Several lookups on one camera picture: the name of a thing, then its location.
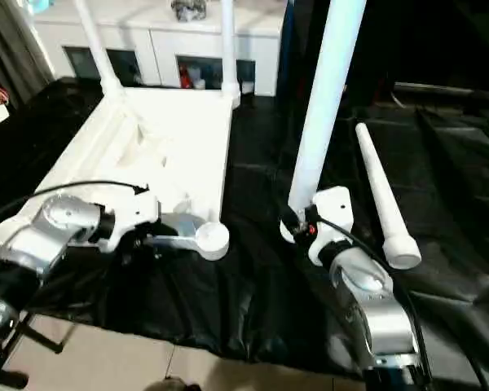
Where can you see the black plastic mat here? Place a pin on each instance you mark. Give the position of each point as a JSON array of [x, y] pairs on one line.
[[228, 301]]

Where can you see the grey curtain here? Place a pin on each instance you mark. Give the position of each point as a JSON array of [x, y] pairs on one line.
[[12, 49]]

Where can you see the red bottle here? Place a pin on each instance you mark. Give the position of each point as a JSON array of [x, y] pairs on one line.
[[184, 78]]

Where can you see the black metal table frame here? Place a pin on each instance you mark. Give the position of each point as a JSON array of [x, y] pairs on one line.
[[24, 342]]

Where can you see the black horizontal rail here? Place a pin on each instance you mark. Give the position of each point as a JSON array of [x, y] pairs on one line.
[[448, 90]]

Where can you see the pale blue plastic sheet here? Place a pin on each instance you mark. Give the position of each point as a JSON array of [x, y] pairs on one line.
[[39, 5]]

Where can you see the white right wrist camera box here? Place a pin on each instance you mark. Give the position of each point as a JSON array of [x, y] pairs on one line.
[[334, 208]]

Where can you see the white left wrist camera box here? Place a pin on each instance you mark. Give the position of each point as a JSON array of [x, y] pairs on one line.
[[138, 213]]

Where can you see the white plastic table leg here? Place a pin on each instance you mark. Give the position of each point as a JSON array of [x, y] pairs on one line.
[[98, 49], [228, 49], [383, 195], [326, 98]]

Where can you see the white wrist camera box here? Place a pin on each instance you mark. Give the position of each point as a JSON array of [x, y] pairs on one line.
[[138, 213], [334, 208]]

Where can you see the white cabinet with glass doors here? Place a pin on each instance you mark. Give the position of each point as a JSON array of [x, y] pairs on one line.
[[147, 41]]

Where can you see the white plastic table top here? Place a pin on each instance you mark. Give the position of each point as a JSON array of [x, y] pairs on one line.
[[171, 138]]

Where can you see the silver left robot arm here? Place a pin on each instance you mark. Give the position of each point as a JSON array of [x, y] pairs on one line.
[[49, 232]]

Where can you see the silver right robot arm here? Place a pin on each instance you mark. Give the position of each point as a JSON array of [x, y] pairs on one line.
[[367, 301]]

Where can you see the dark object on cabinet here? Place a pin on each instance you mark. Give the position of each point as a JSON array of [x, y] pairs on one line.
[[189, 9]]

